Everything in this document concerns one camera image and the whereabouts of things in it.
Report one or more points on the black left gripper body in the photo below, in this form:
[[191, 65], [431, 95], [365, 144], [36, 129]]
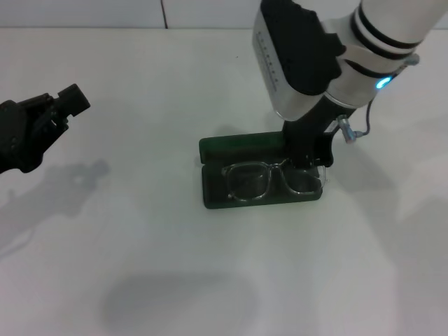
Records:
[[17, 140]]

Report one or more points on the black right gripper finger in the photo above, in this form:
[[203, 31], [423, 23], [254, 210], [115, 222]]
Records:
[[325, 154], [302, 161]]

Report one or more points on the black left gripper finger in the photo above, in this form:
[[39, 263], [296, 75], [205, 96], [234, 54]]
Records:
[[68, 91], [78, 105]]

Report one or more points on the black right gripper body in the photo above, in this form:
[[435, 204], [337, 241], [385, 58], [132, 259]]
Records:
[[308, 122]]

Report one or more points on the clear white glasses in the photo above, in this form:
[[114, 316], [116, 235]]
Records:
[[248, 182]]

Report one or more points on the green glasses case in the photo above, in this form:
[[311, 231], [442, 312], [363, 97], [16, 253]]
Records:
[[217, 143]]

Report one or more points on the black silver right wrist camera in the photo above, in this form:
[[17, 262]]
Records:
[[297, 52]]

